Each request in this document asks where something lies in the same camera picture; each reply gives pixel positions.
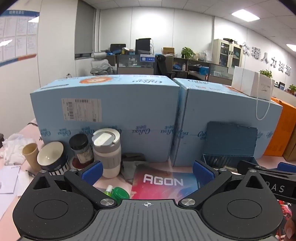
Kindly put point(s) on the red round coaster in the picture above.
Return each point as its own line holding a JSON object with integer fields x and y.
{"x": 77, "y": 165}

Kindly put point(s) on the low office shelf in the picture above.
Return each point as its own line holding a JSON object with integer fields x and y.
{"x": 198, "y": 68}

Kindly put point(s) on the white travel mug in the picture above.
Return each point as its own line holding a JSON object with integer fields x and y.
{"x": 107, "y": 157}

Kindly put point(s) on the black monitor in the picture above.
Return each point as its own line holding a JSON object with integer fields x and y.
{"x": 117, "y": 47}
{"x": 143, "y": 45}

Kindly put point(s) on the orange carton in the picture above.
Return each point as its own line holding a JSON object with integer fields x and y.
{"x": 281, "y": 129}

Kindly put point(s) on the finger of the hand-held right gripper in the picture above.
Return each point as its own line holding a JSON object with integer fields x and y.
{"x": 288, "y": 167}
{"x": 245, "y": 165}

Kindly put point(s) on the blue plastic storage box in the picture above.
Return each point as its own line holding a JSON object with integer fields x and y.
{"x": 231, "y": 136}

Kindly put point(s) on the grey window blind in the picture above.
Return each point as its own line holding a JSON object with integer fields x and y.
{"x": 84, "y": 27}

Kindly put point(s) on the navy and white bowl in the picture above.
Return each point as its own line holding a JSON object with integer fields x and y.
{"x": 49, "y": 156}

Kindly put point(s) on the small counter monitor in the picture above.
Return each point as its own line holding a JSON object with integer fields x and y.
{"x": 282, "y": 85}

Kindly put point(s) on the ceiling light panel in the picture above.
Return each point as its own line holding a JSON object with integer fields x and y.
{"x": 245, "y": 15}
{"x": 291, "y": 45}

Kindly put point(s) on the blue carton with shipping label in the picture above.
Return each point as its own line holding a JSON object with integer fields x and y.
{"x": 129, "y": 104}

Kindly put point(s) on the white reception counter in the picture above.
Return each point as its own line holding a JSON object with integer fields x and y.
{"x": 284, "y": 95}

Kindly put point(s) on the grey office chair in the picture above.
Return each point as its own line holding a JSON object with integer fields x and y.
{"x": 101, "y": 64}

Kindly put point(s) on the blue printed carton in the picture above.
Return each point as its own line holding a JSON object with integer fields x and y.
{"x": 219, "y": 104}

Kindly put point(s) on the white gift bag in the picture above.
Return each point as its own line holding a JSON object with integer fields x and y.
{"x": 249, "y": 81}

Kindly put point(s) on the wall poster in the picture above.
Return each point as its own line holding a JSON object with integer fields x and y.
{"x": 18, "y": 34}

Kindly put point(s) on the brown paper cup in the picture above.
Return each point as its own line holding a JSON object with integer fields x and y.
{"x": 30, "y": 154}

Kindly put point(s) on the white paper sheet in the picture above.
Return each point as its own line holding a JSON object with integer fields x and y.
{"x": 8, "y": 179}
{"x": 26, "y": 183}

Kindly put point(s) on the person's right hand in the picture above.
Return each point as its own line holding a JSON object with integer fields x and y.
{"x": 291, "y": 229}

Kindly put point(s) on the grey cloth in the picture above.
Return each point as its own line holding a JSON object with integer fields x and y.
{"x": 134, "y": 165}

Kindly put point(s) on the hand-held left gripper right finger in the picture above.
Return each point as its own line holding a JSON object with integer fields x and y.
{"x": 203, "y": 172}

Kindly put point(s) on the dark glass jar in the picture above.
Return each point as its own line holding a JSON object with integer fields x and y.
{"x": 81, "y": 146}

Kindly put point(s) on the white wall lettering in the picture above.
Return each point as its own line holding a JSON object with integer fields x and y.
{"x": 266, "y": 58}

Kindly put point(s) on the crumpled white plastic bag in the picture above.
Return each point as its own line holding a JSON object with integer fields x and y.
{"x": 15, "y": 148}

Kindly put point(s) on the black office chair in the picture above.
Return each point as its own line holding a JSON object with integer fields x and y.
{"x": 163, "y": 64}

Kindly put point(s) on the blue and white sign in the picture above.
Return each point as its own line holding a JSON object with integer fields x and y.
{"x": 147, "y": 58}

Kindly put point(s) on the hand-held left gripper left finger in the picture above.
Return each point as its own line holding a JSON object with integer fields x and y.
{"x": 92, "y": 172}

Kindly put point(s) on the beige glass door cabinet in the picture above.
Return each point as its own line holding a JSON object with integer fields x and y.
{"x": 227, "y": 53}

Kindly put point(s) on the colourful printed desk mat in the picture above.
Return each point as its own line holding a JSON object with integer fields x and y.
{"x": 161, "y": 183}

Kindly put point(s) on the small green bottle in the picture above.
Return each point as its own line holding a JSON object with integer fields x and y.
{"x": 108, "y": 191}

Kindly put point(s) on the green round lid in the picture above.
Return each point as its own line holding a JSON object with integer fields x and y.
{"x": 120, "y": 194}

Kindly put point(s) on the grey desk partition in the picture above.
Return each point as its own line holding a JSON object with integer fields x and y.
{"x": 131, "y": 66}

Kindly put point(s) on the green potted plant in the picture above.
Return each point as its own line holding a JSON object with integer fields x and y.
{"x": 187, "y": 52}
{"x": 292, "y": 89}
{"x": 266, "y": 73}

